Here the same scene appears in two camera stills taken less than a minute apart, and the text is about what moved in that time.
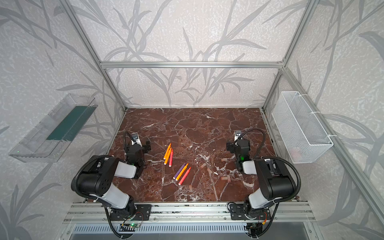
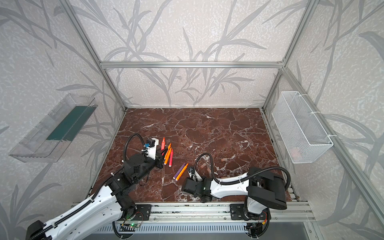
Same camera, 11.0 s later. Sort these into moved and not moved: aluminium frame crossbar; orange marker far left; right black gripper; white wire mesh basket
Moved: right black gripper
Not moved: orange marker far left; white wire mesh basket; aluminium frame crossbar
